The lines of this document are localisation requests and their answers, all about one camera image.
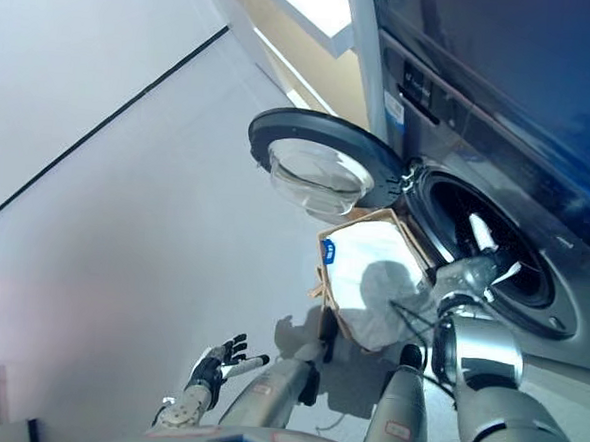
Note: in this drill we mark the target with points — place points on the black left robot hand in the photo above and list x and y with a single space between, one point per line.
211 368

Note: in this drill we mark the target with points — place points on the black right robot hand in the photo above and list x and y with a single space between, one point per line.
482 237

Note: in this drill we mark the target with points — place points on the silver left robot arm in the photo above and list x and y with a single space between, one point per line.
188 405

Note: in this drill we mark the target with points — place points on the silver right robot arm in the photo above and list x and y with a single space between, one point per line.
492 353

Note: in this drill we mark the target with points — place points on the dark grey washing machine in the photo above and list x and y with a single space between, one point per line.
562 277

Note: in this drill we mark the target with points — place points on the brown wicker laundry basket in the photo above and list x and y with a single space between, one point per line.
370 215

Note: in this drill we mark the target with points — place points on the silver left robot leg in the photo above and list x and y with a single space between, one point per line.
269 390

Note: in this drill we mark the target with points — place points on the silver robot leg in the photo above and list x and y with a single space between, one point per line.
398 412
269 390

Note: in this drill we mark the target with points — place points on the silver robot torso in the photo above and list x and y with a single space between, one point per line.
211 441

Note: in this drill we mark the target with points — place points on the white cloth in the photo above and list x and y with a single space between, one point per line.
358 255

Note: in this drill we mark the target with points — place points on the blue white energy label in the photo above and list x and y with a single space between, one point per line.
392 114

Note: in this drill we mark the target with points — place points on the dark grey dryer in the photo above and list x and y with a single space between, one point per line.
509 69

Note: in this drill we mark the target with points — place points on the silver right robot leg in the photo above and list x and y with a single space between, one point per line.
398 412

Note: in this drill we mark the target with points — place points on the round glass washer door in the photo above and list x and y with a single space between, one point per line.
301 126

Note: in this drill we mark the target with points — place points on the white countertop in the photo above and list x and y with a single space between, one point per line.
323 7

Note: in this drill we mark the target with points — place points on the white base cabinet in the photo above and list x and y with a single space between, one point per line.
247 23

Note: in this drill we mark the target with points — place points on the silver vertical frame post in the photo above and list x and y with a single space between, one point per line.
370 60

